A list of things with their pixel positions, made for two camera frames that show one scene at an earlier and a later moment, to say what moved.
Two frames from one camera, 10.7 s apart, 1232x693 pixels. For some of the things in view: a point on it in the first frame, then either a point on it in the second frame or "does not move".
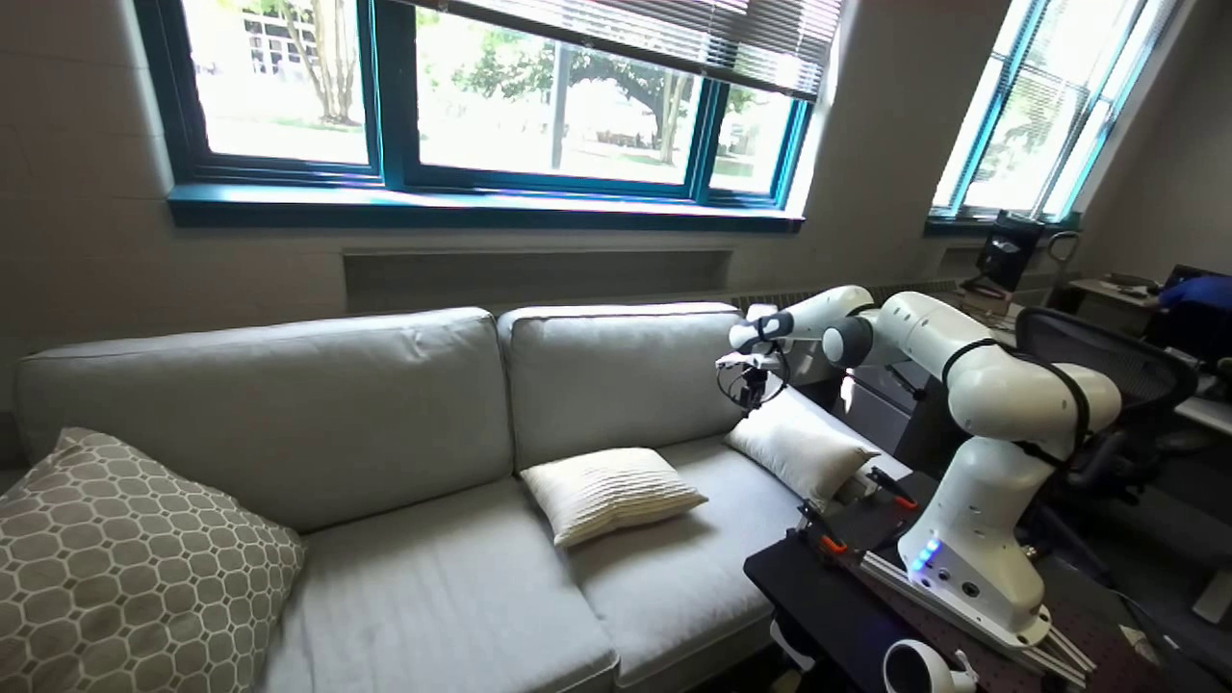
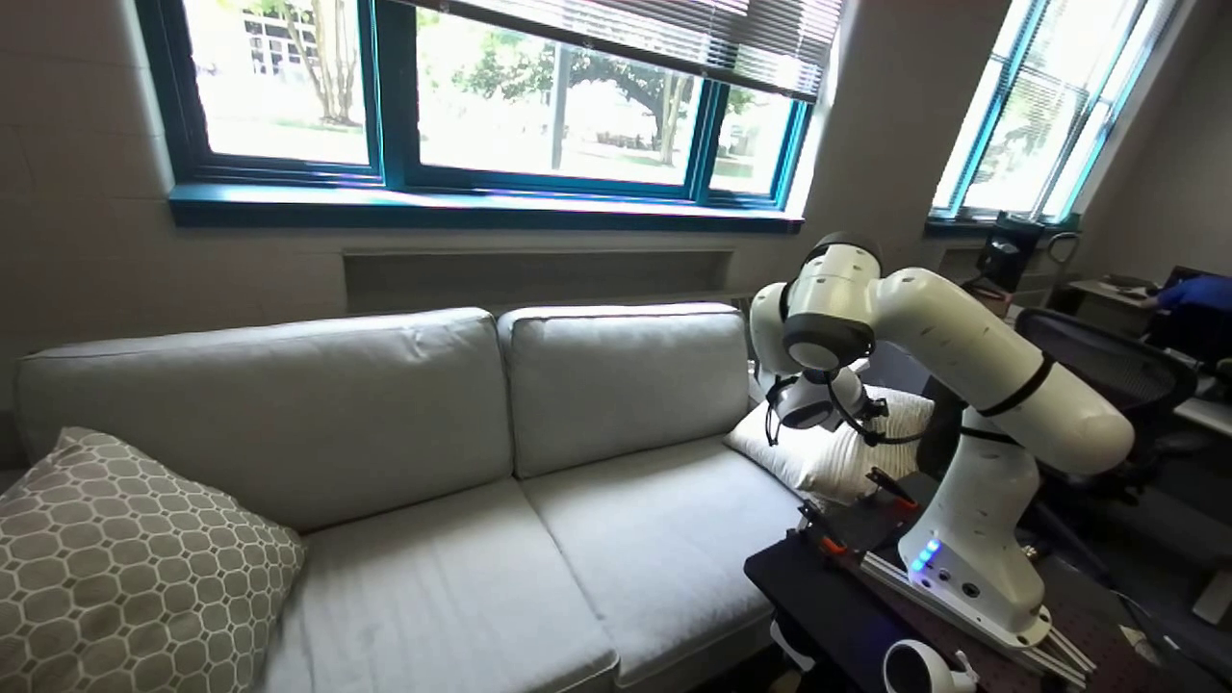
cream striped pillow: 604,493 → 860,455
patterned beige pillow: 127,579 does not move
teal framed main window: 482,111 does not move
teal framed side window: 1052,102 does not move
